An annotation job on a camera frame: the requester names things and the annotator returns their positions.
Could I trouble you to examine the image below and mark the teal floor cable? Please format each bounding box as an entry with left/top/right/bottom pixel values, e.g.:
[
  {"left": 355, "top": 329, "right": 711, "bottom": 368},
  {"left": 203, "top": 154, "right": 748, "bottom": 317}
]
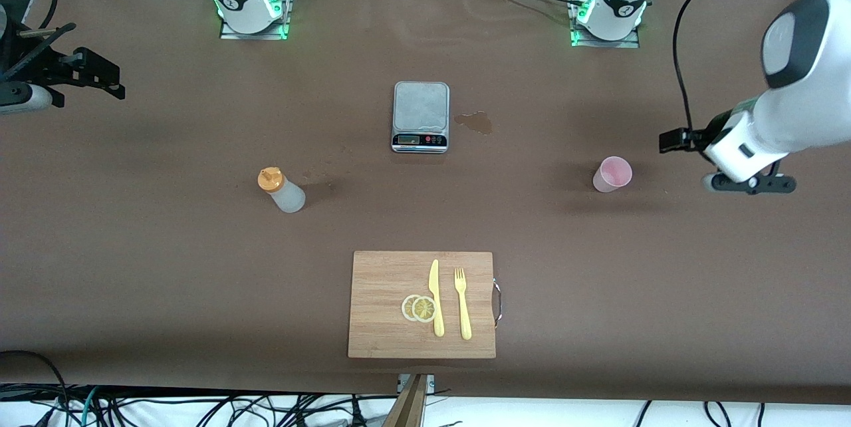
[{"left": 78, "top": 386, "right": 100, "bottom": 427}]

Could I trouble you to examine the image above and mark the brown table cover sheet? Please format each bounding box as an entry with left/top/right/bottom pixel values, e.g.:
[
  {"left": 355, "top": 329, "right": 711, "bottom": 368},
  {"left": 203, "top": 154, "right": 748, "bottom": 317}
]
[{"left": 0, "top": 0, "right": 851, "bottom": 404}]

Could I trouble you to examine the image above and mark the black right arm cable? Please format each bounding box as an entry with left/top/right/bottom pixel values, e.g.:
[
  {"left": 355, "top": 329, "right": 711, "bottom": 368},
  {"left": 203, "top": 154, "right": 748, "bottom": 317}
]
[{"left": 0, "top": 0, "right": 79, "bottom": 82}]

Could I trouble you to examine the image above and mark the small metal bracket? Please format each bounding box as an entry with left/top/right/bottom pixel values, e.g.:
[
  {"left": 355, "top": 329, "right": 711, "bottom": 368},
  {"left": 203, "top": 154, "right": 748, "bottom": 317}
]
[{"left": 397, "top": 374, "right": 436, "bottom": 393}]

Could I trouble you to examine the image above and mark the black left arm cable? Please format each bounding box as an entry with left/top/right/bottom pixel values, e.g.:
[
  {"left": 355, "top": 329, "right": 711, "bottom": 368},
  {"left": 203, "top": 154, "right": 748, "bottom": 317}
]
[{"left": 672, "top": 0, "right": 818, "bottom": 142}]

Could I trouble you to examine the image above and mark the bamboo cutting board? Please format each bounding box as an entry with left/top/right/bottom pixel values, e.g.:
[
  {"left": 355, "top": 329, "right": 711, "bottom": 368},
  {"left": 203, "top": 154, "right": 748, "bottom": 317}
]
[{"left": 348, "top": 251, "right": 497, "bottom": 359}]

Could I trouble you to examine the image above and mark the black looped floor cable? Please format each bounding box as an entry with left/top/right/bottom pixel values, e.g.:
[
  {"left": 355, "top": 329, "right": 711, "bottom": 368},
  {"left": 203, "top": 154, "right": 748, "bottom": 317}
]
[{"left": 0, "top": 350, "right": 70, "bottom": 427}]

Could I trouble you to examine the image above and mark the wooden beam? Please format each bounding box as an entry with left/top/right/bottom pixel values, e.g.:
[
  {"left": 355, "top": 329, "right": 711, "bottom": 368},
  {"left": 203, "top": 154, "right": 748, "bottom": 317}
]
[{"left": 382, "top": 374, "right": 430, "bottom": 427}]

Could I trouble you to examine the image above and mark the pink plastic cup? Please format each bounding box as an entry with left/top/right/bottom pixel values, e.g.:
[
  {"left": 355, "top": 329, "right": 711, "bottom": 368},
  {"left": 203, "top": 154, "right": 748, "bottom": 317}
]
[{"left": 592, "top": 156, "right": 633, "bottom": 194}]

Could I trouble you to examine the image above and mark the translucent sauce bottle orange cap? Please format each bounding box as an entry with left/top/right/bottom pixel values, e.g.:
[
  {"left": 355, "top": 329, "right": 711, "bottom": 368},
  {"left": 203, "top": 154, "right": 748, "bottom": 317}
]
[{"left": 257, "top": 167, "right": 306, "bottom": 214}]

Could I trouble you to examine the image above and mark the brown liquid spill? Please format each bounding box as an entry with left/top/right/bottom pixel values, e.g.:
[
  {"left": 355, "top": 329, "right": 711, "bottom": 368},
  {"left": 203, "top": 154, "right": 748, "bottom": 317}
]
[{"left": 455, "top": 112, "right": 494, "bottom": 136}]

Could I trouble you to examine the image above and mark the yellow plastic knife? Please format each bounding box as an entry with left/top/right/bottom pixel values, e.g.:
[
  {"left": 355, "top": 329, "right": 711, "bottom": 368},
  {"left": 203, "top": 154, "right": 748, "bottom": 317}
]
[{"left": 429, "top": 259, "right": 445, "bottom": 338}]

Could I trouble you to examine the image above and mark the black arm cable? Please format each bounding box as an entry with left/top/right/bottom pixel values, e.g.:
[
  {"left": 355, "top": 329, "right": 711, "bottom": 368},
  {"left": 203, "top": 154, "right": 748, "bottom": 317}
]
[
  {"left": 0, "top": 0, "right": 79, "bottom": 82},
  {"left": 672, "top": 0, "right": 818, "bottom": 142}
]

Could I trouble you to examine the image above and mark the yellow plastic fork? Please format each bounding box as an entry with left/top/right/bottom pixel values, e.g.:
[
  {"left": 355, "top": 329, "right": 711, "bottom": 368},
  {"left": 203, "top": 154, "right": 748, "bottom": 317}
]
[{"left": 454, "top": 267, "right": 473, "bottom": 341}]

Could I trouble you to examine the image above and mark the silver digital kitchen scale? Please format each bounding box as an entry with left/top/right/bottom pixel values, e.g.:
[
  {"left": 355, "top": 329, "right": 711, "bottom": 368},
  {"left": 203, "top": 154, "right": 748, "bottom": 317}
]
[{"left": 391, "top": 81, "right": 451, "bottom": 154}]

